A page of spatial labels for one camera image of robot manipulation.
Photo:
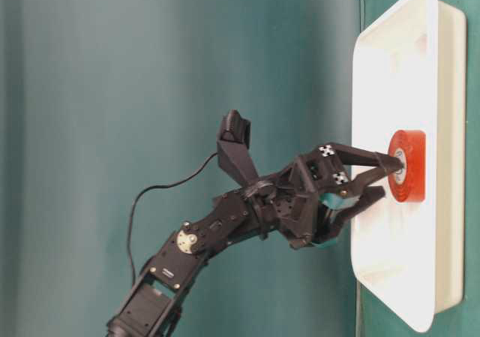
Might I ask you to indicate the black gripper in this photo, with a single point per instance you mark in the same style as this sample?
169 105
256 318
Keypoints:
311 199

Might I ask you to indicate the red tape roll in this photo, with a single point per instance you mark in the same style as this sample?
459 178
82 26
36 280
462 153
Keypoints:
408 184

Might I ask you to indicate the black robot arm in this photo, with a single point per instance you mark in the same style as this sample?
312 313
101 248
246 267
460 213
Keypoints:
153 306

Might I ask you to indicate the white plastic tray case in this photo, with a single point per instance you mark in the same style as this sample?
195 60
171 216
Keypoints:
409 70

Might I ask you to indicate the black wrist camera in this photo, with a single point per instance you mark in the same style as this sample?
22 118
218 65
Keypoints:
233 141

